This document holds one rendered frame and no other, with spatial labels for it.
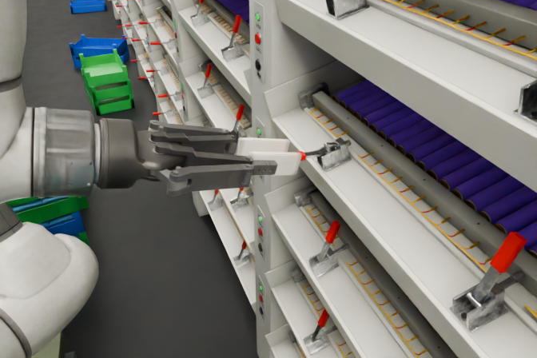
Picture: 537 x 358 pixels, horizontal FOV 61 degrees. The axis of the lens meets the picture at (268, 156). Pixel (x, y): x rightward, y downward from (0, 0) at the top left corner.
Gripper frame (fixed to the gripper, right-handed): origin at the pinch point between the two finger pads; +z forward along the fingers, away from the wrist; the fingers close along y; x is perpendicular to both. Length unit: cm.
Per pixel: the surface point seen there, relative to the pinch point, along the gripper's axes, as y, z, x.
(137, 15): -226, 21, -37
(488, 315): 27.4, 10.1, -0.1
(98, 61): -216, 1, -63
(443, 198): 15.6, 13.4, 4.0
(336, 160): 0.8, 9.8, 0.1
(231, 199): -47, 19, -40
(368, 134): 0.8, 13.5, 4.1
